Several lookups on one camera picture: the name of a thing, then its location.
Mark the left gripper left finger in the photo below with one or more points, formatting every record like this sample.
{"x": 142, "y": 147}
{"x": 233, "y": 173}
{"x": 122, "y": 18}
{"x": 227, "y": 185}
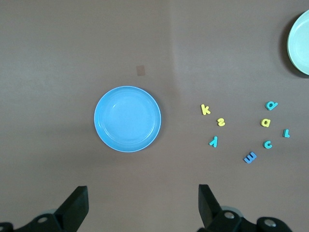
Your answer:
{"x": 72, "y": 207}

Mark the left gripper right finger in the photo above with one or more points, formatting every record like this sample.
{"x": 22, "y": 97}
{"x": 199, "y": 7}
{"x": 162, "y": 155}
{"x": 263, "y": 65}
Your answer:
{"x": 207, "y": 205}

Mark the teal foam letter y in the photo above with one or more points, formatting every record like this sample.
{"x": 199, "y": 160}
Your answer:
{"x": 214, "y": 141}

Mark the yellow foam letter s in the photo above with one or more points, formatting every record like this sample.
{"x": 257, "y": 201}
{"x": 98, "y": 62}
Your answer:
{"x": 220, "y": 122}

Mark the yellow foam letter k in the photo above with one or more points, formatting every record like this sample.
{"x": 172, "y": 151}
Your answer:
{"x": 205, "y": 109}

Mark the blue foam letter E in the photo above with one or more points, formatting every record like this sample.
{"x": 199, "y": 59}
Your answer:
{"x": 247, "y": 160}

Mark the teal foam letter c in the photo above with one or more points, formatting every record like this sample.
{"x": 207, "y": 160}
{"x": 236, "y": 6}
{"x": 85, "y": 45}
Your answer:
{"x": 265, "y": 144}

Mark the yellow foam letter a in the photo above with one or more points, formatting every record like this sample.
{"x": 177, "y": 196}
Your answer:
{"x": 268, "y": 120}

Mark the blue plate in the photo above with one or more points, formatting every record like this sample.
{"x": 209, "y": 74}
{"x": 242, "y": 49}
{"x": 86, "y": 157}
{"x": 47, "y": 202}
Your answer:
{"x": 127, "y": 119}

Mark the teal foam letter l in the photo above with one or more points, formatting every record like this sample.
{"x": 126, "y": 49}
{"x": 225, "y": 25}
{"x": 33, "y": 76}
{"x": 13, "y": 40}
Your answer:
{"x": 286, "y": 133}

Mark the teal foam letter d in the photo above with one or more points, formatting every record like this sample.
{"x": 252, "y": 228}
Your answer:
{"x": 275, "y": 104}

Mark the brown tape patch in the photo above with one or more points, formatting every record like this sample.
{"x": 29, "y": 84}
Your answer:
{"x": 140, "y": 70}

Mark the pale green plate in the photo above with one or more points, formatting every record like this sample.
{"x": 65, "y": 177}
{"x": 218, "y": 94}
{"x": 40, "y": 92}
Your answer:
{"x": 300, "y": 43}

